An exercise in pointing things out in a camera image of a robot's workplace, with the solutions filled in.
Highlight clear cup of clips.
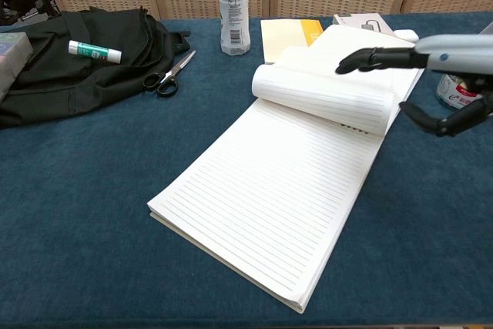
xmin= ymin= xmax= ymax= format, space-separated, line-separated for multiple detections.
xmin=435 ymin=73 xmax=485 ymax=111

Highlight white bottle yellow cap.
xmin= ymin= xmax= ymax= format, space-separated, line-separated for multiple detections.
xmin=214 ymin=0 xmax=252 ymax=56

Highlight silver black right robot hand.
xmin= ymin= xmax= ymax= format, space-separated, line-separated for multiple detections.
xmin=334 ymin=33 xmax=493 ymax=138

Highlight black handled scissors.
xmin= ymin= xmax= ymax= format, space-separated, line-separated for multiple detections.
xmin=143 ymin=50 xmax=197 ymax=98

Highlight blue felt table mat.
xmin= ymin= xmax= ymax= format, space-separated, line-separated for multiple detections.
xmin=0 ymin=11 xmax=493 ymax=327

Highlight white earbuds case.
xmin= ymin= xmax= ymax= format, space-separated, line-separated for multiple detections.
xmin=393 ymin=29 xmax=420 ymax=42

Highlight black backpack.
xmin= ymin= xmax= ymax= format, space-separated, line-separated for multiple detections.
xmin=0 ymin=5 xmax=193 ymax=129

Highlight white usb hub box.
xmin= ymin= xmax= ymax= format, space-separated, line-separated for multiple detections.
xmin=332 ymin=12 xmax=396 ymax=37

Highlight white green glue stick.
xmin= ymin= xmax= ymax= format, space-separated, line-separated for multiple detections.
xmin=68 ymin=39 xmax=122 ymax=65

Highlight white yellow notebook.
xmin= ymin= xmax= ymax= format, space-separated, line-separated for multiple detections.
xmin=260 ymin=18 xmax=325 ymax=64

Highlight beige cover spiral notepad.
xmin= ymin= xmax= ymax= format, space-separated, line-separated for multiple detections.
xmin=146 ymin=23 xmax=427 ymax=314

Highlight multicolour tissue pack bundle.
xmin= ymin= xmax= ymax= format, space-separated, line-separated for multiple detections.
xmin=0 ymin=32 xmax=35 ymax=103

